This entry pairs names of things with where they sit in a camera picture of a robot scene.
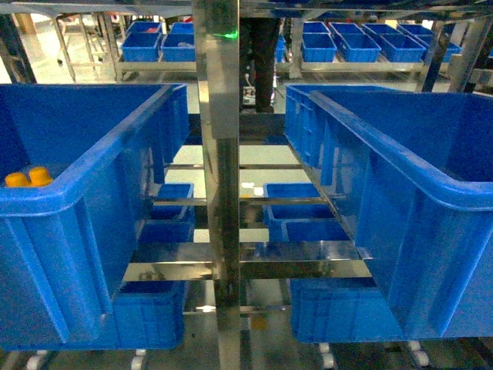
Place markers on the large blue bin upper right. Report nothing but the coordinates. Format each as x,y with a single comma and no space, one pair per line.
410,176

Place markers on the yellow two-stud toy block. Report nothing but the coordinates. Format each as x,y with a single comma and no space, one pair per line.
38,176

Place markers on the steel rack vertical post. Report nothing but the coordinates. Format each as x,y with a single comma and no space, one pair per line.
216,30

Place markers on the large blue bin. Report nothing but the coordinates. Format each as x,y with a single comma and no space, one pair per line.
65,246
410,176

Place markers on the large blue bin upper left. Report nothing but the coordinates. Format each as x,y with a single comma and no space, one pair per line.
65,246

